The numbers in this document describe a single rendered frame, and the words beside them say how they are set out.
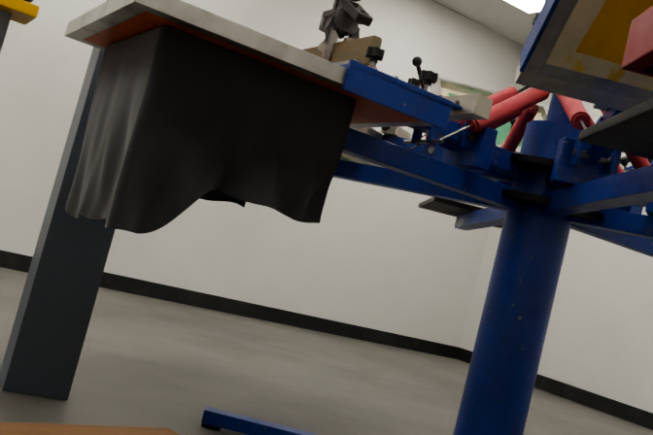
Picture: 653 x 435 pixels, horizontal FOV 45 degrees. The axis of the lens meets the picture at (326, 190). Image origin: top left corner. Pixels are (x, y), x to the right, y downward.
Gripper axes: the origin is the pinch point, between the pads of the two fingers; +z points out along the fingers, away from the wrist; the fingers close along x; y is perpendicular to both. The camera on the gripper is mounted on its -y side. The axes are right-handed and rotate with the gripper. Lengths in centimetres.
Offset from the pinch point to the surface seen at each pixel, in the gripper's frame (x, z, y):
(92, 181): 51, 46, 1
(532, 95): -62, -11, -9
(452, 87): -131, -45, 120
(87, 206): 51, 52, 0
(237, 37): 39, 11, -29
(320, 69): 19.2, 10.9, -29.3
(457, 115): -21.3, 8.2, -27.7
